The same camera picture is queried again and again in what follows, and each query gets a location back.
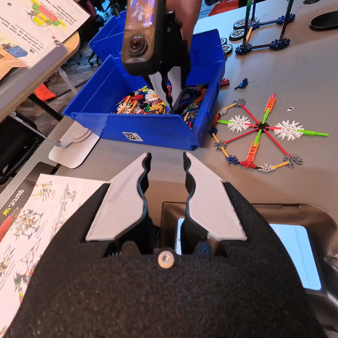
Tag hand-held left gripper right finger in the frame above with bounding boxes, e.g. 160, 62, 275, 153
183, 152, 248, 251

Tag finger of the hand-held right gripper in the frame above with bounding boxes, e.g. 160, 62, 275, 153
147, 72, 173, 112
168, 66, 183, 112

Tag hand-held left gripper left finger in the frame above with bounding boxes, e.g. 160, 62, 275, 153
85, 152, 152, 241

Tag pile of colourful construction pieces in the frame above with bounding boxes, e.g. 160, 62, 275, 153
110, 84, 208, 130

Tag blue plastic bin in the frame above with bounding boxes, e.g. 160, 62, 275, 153
62, 29, 226, 151
88, 11, 127, 62

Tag colourful construction wheel model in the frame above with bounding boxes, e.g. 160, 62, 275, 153
210, 92, 330, 173

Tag person's right forearm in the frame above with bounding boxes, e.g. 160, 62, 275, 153
166, 0, 204, 51

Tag white instruction sheet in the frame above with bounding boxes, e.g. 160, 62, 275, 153
0, 173, 110, 317

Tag white rounded board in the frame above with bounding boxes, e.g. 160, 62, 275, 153
49, 121, 101, 169

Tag smartphone in dark holder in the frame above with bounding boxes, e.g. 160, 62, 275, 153
160, 202, 338, 312

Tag black toy box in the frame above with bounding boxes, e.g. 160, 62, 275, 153
0, 162, 62, 238

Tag orange cloth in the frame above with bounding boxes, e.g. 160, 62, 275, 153
34, 83, 57, 101

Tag construction toy car with wheels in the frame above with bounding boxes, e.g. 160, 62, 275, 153
219, 0, 296, 56

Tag black office chair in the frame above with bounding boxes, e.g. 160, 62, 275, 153
0, 114, 48, 185

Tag paper sheets on side table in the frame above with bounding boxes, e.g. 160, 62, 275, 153
0, 0, 91, 80

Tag wooden side table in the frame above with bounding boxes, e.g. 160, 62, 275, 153
0, 31, 80, 122

